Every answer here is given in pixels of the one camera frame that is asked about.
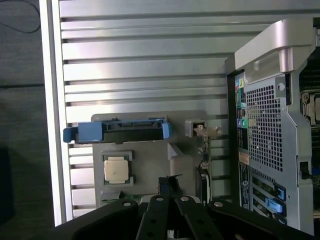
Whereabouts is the loose silver CPU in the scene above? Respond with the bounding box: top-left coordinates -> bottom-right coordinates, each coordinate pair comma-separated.
103,156 -> 135,186

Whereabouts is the CPU socket with CPU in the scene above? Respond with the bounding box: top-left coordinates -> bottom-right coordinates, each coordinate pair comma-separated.
299,91 -> 320,127

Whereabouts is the hard disk blue caddy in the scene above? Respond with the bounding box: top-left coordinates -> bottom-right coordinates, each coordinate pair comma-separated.
62,117 -> 174,145

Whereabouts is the open black PC case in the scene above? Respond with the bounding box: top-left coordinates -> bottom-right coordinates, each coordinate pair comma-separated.
223,18 -> 320,232

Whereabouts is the black looped floor cable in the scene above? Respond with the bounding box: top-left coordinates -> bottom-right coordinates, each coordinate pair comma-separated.
0,0 -> 41,35

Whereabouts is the graphics card metal bracket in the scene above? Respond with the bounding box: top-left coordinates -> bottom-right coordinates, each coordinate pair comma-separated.
193,123 -> 223,203

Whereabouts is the grey plastic parts rack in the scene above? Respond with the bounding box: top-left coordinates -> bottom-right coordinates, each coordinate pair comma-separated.
91,109 -> 213,208

